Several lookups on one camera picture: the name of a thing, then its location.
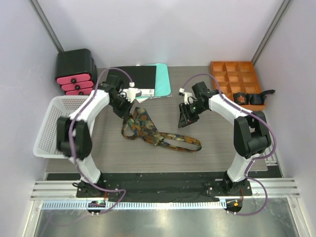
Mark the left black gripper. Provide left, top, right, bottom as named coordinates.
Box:
left=110, top=95, right=135, bottom=120

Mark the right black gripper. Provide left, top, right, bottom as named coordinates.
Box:
left=178, top=101, right=207, bottom=128

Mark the floral patterned necktie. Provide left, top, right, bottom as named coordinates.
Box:
left=121, top=107, right=202, bottom=153

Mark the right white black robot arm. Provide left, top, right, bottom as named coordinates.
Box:
left=178, top=82, right=271, bottom=195

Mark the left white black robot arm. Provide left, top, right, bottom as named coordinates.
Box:
left=56, top=82, right=141, bottom=197

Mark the black notebook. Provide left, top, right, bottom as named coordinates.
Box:
left=105, top=66, right=157, bottom=97

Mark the rolled tie orange leaf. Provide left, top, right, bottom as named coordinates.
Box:
left=233, top=92, right=248, bottom=105

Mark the black pink drawer organizer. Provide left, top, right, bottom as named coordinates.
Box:
left=55, top=48, right=97, bottom=95

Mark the orange compartment tray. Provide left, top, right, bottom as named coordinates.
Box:
left=210, top=61, right=261, bottom=100

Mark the rolled dark blue tie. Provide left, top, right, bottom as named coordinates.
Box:
left=247, top=89, right=275, bottom=105

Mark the white perforated plastic basket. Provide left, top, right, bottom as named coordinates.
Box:
left=33, top=95, right=88, bottom=158

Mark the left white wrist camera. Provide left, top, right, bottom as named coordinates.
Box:
left=123, top=87, right=142, bottom=102

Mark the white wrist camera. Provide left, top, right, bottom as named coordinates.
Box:
left=123, top=87, right=142, bottom=102
left=179, top=88, right=194, bottom=105

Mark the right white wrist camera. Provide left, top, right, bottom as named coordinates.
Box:
left=179, top=88, right=194, bottom=105

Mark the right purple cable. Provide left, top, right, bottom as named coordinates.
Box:
left=181, top=73, right=277, bottom=216

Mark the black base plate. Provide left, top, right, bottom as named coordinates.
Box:
left=76, top=172, right=253, bottom=198

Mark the white slotted cable duct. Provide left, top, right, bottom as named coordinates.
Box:
left=41, top=199, right=227, bottom=210

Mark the aluminium rail frame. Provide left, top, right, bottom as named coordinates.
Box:
left=31, top=178, right=300, bottom=202

